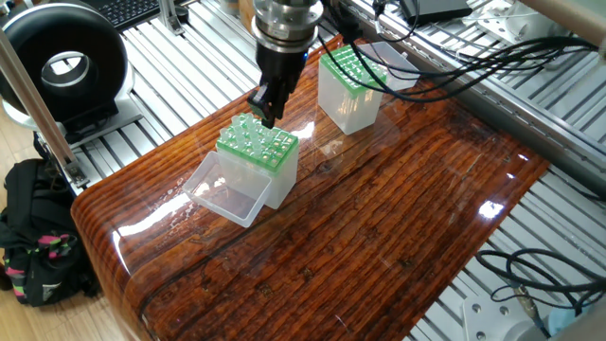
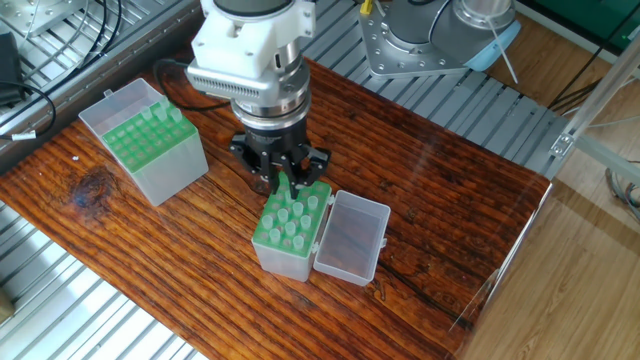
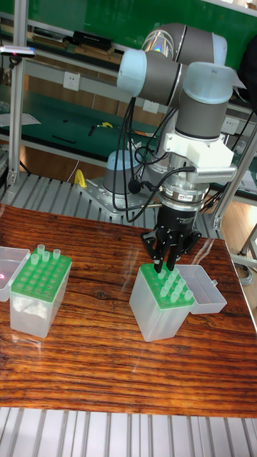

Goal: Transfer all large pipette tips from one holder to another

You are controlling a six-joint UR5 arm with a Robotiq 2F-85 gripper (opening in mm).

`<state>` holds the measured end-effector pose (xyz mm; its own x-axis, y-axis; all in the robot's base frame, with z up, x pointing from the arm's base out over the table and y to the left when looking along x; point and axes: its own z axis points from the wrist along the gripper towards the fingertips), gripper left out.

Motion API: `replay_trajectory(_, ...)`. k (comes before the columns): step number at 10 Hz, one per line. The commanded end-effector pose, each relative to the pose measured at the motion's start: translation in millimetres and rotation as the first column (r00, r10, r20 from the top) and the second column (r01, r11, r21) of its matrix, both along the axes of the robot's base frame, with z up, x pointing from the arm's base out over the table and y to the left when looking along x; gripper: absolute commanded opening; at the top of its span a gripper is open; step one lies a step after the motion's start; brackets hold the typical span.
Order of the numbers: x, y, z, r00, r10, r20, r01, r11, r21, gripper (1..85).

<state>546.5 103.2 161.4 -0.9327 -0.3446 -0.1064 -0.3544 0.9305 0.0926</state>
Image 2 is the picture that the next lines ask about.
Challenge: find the glossy wooden board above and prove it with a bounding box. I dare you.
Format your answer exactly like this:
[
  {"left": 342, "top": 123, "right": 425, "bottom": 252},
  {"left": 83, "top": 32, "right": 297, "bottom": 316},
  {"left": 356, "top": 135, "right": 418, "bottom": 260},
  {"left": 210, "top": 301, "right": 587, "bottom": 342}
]
[{"left": 0, "top": 10, "right": 556, "bottom": 360}]

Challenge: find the translucent tip box green rack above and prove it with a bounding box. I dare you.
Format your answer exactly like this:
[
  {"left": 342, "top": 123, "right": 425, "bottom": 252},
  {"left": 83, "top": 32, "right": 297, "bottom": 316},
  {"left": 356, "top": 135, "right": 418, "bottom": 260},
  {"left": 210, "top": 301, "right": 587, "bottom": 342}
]
[
  {"left": 79, "top": 79, "right": 210, "bottom": 207},
  {"left": 250, "top": 171, "right": 334, "bottom": 284}
]

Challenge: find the grey metal mount plate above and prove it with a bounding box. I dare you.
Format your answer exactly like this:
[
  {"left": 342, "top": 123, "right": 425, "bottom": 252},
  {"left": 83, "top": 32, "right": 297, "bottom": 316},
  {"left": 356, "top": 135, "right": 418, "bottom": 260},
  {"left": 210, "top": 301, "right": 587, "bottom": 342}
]
[{"left": 358, "top": 8, "right": 466, "bottom": 79}]

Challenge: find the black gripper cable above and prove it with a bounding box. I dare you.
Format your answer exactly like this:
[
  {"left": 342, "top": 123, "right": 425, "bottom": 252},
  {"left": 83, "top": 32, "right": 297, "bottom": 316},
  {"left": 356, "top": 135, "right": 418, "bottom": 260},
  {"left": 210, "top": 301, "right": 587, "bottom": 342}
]
[{"left": 150, "top": 58, "right": 239, "bottom": 113}]

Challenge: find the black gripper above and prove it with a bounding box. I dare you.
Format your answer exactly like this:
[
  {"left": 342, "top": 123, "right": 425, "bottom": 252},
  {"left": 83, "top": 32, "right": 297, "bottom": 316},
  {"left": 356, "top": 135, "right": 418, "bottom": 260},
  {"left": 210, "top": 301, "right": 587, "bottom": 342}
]
[{"left": 230, "top": 118, "right": 333, "bottom": 199}]

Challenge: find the aluminium frame corner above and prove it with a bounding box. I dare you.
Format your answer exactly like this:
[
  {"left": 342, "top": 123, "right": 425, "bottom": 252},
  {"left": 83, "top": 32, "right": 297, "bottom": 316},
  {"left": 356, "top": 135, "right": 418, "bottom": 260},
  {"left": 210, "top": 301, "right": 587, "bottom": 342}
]
[{"left": 548, "top": 68, "right": 640, "bottom": 186}]

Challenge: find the clear hinged box lid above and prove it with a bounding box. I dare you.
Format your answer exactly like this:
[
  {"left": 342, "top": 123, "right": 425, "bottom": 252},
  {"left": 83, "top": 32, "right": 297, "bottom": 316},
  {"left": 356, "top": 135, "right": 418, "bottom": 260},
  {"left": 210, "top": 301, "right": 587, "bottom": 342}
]
[
  {"left": 79, "top": 79, "right": 166, "bottom": 136},
  {"left": 313, "top": 190, "right": 392, "bottom": 287}
]

